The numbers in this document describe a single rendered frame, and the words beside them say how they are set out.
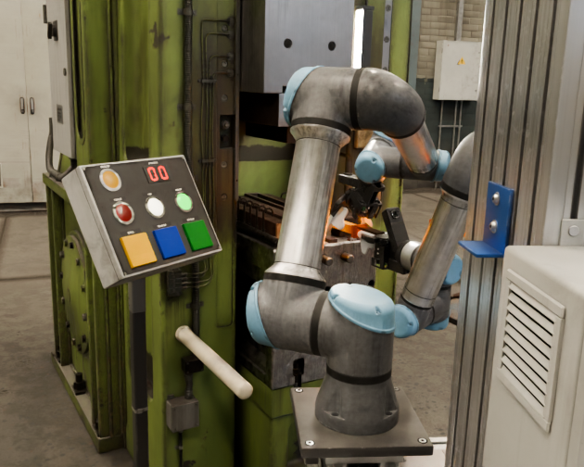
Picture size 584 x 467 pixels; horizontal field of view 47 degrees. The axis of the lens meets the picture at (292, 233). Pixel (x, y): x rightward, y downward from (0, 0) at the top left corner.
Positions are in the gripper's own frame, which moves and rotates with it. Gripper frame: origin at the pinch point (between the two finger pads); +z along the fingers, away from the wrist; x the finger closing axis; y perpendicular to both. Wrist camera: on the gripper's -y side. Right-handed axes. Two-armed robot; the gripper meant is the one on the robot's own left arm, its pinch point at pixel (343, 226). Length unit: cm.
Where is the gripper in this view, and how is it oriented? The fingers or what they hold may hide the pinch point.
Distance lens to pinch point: 191.2
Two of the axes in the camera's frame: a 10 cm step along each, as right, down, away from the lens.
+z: -2.7, 7.5, 6.1
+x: 8.7, -0.9, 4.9
